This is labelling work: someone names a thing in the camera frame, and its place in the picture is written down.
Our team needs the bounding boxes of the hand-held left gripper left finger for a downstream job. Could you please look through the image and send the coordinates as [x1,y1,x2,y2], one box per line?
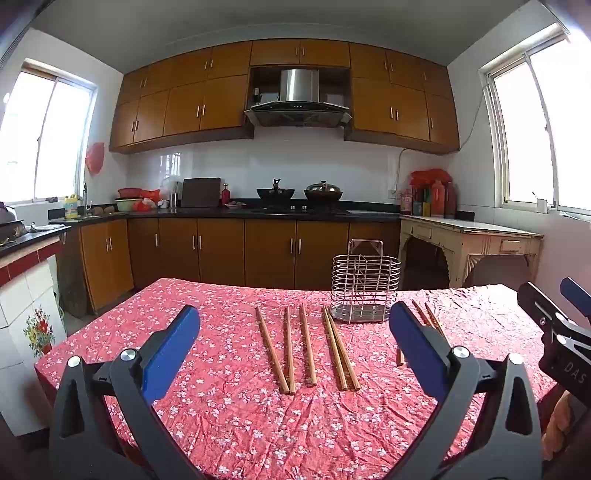
[48,305,218,480]

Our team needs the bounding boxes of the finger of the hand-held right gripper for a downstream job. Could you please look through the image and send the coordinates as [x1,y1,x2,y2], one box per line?
[517,281,572,326]
[560,277,591,319]

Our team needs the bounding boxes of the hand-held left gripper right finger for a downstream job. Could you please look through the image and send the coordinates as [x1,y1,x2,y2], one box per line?
[389,301,543,480]

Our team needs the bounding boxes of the steel wire utensil holder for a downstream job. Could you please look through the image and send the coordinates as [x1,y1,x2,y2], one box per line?
[330,239,402,324]

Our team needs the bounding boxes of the wooden chopstick pair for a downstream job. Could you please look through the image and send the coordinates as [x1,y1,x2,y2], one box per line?
[322,306,348,392]
[325,308,361,391]

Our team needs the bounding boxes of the person's right hand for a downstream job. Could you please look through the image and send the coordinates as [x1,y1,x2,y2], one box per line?
[538,388,583,462]

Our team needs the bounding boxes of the old cream side table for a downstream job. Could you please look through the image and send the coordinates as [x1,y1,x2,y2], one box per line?
[399,215,544,289]

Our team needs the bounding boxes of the red floral tablecloth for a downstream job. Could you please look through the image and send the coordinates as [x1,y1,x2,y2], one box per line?
[34,277,561,480]

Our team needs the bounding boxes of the wooden base cabinets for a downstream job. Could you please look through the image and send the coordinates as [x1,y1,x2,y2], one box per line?
[79,217,402,312]

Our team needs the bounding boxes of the white floral tile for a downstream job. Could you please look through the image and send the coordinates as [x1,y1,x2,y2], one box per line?
[9,291,68,358]

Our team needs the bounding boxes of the black kitchen countertop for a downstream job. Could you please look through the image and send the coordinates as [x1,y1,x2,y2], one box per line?
[48,198,402,227]

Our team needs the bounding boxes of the dark cutting board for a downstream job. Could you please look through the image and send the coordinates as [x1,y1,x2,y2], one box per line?
[180,178,221,208]

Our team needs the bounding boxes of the red bag over bottles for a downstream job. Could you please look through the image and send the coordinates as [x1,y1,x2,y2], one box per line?
[410,169,452,188]

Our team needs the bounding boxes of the pot with steel lid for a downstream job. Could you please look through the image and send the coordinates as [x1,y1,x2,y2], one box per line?
[304,181,344,202]

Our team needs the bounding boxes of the gas stove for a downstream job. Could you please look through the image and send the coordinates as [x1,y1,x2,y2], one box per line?
[249,207,347,217]

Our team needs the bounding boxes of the tiled side counter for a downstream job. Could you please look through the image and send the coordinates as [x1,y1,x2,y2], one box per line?
[0,222,72,278]

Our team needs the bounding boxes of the black wok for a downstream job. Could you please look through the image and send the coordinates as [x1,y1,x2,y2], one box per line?
[256,178,295,200]

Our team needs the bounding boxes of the hanging red plastic bag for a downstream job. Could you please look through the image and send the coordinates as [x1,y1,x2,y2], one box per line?
[85,142,105,176]

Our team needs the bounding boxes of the steel range hood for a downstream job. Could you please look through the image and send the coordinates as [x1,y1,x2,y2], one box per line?
[244,69,352,128]

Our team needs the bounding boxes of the window with white frame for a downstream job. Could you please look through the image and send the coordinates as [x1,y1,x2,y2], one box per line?
[478,23,591,215]

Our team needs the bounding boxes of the window with grey frame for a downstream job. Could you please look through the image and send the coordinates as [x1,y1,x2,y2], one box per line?
[0,58,99,206]

